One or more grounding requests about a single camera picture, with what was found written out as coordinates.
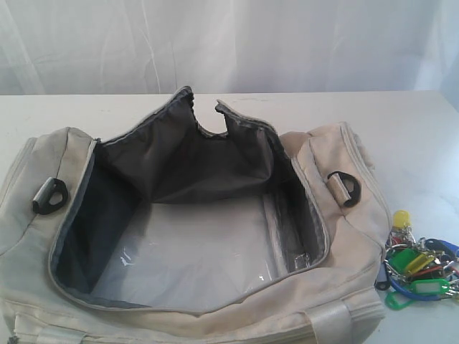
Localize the white curtain backdrop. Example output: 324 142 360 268
1 1 458 95

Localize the cream canvas bag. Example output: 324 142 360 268
1 87 391 343

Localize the bunch of colourful key tags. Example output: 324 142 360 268
374 210 458 310

